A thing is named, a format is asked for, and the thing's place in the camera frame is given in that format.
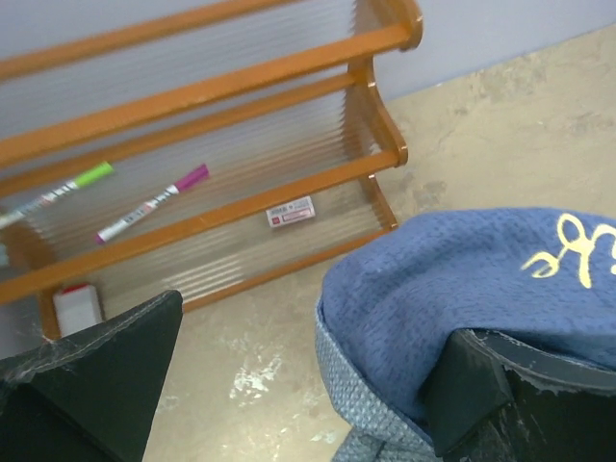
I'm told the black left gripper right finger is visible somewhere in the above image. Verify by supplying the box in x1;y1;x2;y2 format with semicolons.
422;329;615;462

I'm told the green capped marker pen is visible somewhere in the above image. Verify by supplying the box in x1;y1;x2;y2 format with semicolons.
1;162;115;229

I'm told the small white box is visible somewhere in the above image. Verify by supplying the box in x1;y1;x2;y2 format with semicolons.
53;284;103;337

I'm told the pink capped marker pen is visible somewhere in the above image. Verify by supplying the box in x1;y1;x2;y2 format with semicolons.
96;164;209;244

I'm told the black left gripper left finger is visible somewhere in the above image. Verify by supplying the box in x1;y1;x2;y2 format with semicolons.
1;291;183;461

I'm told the orange wooden shelf rack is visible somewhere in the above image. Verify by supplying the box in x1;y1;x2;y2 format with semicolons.
1;1;424;339

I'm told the blue pillowcase with yellow drawings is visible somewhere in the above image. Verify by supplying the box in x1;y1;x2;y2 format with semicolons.
315;206;616;462

